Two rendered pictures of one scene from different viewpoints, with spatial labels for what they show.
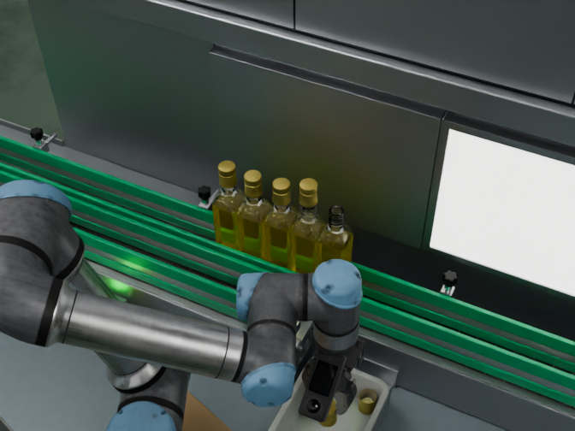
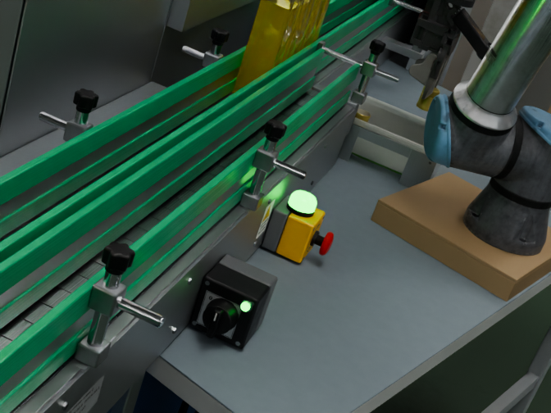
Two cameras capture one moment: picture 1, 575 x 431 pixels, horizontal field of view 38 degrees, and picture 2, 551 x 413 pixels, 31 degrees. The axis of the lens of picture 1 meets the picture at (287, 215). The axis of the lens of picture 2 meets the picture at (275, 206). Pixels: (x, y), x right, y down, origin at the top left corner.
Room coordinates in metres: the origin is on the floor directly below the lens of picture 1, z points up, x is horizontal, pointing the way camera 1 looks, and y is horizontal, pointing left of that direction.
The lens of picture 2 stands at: (1.53, 1.75, 1.48)
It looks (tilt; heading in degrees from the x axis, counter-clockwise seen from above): 25 degrees down; 254
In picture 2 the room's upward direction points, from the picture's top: 19 degrees clockwise
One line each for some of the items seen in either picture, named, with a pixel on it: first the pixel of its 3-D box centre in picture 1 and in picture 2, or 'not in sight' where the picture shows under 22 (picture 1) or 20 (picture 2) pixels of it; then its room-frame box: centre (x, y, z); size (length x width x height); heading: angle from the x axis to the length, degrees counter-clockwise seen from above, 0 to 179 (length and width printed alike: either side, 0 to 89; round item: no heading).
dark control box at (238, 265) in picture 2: not in sight; (233, 302); (1.24, 0.65, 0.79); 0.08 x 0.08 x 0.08; 63
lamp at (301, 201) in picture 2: not in sight; (302, 201); (1.11, 0.40, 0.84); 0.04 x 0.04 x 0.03
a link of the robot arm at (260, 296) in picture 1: (272, 304); not in sight; (0.80, 0.03, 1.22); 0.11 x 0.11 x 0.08; 88
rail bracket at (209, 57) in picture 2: (211, 204); (199, 62); (1.29, 0.17, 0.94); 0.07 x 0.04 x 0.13; 153
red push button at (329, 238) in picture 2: not in sight; (321, 241); (1.07, 0.42, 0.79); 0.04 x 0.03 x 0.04; 63
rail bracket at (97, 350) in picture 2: not in sight; (125, 316); (1.41, 0.95, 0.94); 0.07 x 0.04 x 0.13; 153
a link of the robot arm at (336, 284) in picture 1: (334, 297); not in sight; (0.81, -0.07, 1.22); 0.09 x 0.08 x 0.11; 88
